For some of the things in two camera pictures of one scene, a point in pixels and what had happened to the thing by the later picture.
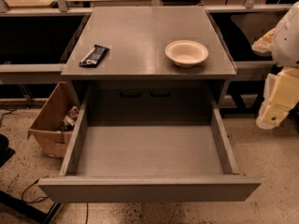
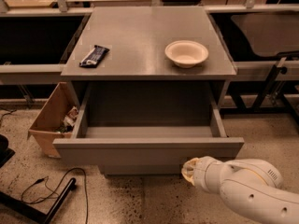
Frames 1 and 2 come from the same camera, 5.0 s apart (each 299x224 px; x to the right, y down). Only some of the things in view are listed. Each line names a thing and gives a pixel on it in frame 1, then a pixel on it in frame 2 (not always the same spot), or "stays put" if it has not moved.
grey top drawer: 149,161 -> 149,119
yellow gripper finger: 263,44 -> 204,173
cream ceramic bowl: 186,53 stays put
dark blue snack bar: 93,57 stays put
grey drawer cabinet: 135,82 stays put
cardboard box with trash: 54,126 stays put
